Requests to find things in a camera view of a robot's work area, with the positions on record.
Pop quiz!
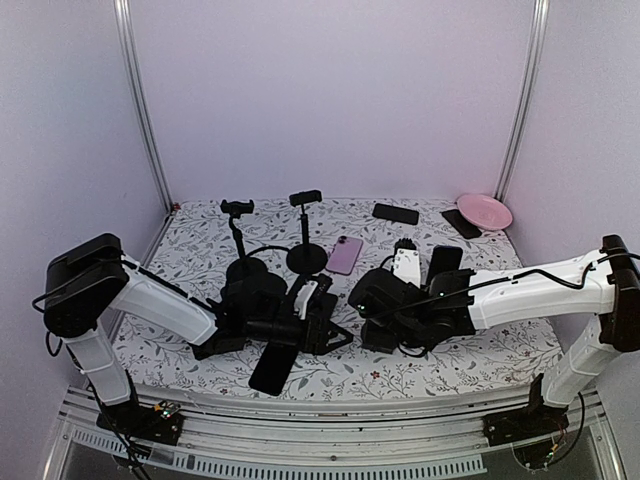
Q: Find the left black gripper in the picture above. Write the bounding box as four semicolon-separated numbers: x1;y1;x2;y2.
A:
247;313;355;357

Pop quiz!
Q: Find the black folding stand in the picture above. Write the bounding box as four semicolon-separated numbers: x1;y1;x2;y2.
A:
361;320;398;354

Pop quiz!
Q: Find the blue-edged phone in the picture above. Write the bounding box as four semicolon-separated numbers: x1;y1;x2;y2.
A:
425;245;463;286

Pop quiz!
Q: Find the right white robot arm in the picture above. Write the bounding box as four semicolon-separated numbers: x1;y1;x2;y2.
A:
348;235;639;436

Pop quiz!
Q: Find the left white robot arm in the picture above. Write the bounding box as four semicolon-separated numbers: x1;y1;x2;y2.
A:
32;233;353;434

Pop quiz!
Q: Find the black phone front left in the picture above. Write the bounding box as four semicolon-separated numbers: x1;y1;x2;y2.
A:
248;343;299;397

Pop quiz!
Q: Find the right tall black phone stand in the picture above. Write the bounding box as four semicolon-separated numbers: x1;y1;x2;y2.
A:
286;189;328;274

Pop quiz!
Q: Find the tall black phone stand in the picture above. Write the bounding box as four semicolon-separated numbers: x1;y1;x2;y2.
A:
220;200;267;284
286;189;328;274

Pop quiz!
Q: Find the black phone at back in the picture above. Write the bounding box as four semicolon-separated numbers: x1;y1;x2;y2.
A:
372;203;419;226

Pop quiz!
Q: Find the left tall black phone stand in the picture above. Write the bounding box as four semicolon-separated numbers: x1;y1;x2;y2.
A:
220;200;267;284

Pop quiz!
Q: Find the black phone under plate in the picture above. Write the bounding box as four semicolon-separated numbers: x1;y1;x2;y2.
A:
441;209;482;239

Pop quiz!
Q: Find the pink smartphone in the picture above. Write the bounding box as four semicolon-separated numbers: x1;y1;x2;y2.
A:
325;236;364;276

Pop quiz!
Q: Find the pink plate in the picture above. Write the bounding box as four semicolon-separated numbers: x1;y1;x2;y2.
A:
456;194;513;231

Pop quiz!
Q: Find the floral patterned table mat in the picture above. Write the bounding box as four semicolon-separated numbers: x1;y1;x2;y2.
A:
105;197;566;402

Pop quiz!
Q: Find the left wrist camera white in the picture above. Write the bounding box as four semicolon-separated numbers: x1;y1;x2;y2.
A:
294;274;333;320

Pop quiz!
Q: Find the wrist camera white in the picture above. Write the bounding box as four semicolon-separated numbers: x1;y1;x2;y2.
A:
294;274;333;320
391;238;421;287

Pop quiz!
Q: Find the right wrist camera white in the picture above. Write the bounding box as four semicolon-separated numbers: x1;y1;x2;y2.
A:
391;238;421;287

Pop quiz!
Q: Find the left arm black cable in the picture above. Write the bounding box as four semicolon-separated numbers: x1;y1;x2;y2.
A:
219;244;306;301

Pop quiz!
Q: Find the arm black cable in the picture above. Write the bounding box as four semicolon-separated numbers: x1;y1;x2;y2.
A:
364;249;640;321
219;244;306;301

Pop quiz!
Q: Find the aluminium front rail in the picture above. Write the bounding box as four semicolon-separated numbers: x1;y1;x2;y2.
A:
47;384;624;480

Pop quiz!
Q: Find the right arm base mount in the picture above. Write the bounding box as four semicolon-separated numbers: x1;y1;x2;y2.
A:
482;374;569;470

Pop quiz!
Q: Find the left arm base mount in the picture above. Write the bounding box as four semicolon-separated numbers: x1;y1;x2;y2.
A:
96;399;185;446

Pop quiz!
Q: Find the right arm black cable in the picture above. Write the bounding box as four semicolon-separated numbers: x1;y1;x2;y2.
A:
364;249;640;321

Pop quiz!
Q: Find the right aluminium frame post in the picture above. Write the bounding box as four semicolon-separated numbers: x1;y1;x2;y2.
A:
494;0;550;203

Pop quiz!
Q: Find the aluminium frame post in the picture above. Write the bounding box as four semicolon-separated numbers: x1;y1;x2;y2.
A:
113;0;174;213
494;0;550;203

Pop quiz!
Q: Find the left aluminium frame post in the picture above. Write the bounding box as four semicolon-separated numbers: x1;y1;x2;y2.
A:
113;0;174;213

